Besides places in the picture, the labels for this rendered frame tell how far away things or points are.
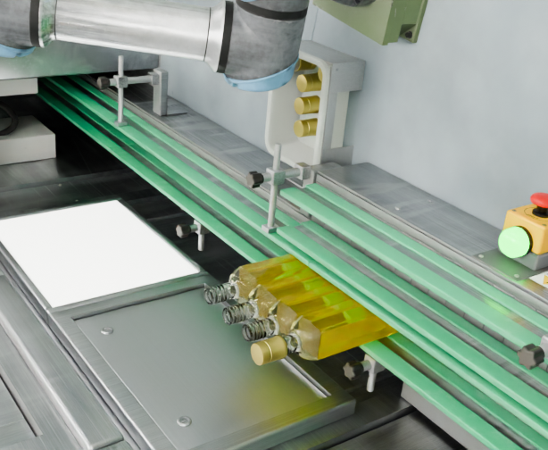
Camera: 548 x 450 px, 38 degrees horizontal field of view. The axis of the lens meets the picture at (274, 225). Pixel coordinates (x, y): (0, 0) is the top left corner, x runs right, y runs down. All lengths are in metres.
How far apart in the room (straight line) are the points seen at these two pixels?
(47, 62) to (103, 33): 0.79
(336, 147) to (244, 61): 0.32
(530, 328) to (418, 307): 0.21
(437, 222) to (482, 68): 0.25
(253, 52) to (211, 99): 0.71
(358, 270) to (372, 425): 0.25
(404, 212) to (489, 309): 0.28
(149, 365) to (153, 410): 0.12
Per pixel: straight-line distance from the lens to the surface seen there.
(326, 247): 1.37
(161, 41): 1.29
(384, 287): 1.27
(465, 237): 1.26
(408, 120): 1.43
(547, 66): 1.23
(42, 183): 2.13
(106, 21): 1.28
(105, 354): 1.39
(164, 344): 1.41
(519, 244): 1.17
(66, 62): 2.09
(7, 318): 1.51
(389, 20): 1.33
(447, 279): 1.17
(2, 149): 2.23
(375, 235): 1.26
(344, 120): 1.51
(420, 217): 1.30
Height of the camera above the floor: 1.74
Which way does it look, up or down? 33 degrees down
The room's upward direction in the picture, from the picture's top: 102 degrees counter-clockwise
